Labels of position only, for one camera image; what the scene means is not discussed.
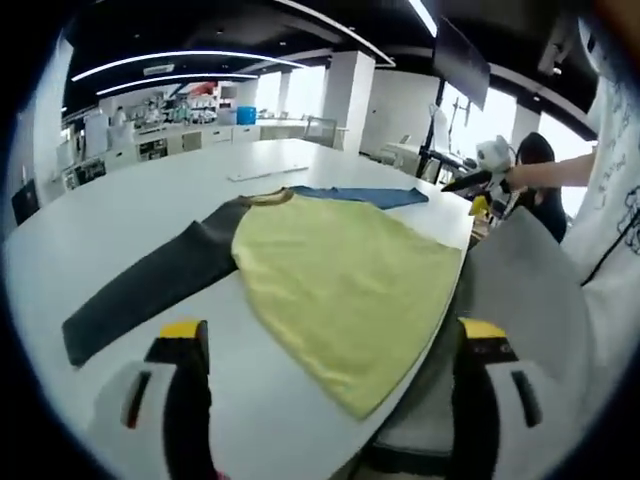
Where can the yellow black blue garment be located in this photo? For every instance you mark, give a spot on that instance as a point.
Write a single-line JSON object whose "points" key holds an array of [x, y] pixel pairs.
{"points": [[340, 290]]}

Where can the straight ceiling light strip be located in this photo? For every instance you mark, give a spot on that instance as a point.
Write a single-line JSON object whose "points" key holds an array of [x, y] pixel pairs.
{"points": [[422, 17]]}

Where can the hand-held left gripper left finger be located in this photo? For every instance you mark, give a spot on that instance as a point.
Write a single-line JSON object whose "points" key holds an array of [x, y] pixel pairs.
{"points": [[185, 400]]}

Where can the white template strip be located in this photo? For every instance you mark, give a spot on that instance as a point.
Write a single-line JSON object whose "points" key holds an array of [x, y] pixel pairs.
{"points": [[265, 172]]}

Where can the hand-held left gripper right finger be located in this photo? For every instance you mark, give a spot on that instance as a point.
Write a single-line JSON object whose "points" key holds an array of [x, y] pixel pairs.
{"points": [[475, 400]]}

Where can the white cabinet counter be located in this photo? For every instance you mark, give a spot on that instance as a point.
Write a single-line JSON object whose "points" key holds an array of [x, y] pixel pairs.
{"points": [[220, 135]]}

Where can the black tripod stand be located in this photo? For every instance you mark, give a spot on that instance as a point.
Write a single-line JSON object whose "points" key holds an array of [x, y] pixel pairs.
{"points": [[425, 160]]}

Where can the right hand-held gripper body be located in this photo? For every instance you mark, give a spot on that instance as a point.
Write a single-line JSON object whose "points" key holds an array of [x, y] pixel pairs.
{"points": [[495, 152]]}

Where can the blue bin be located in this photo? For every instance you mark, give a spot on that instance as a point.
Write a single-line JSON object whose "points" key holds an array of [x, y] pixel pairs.
{"points": [[246, 116]]}

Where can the curved ceiling light strip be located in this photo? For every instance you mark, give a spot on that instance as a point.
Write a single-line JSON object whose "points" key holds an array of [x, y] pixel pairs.
{"points": [[185, 52]]}

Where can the black hanging screen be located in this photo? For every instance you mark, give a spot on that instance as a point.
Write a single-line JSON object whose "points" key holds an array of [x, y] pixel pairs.
{"points": [[460, 65]]}

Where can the person's white printed shirt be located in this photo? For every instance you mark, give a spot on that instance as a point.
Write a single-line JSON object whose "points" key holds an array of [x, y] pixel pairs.
{"points": [[615, 175]]}

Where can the black chair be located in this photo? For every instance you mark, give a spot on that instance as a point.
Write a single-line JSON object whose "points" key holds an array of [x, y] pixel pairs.
{"points": [[25, 202]]}

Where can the white mesh chair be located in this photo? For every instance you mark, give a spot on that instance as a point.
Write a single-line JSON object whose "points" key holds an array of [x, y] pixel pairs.
{"points": [[325, 132]]}

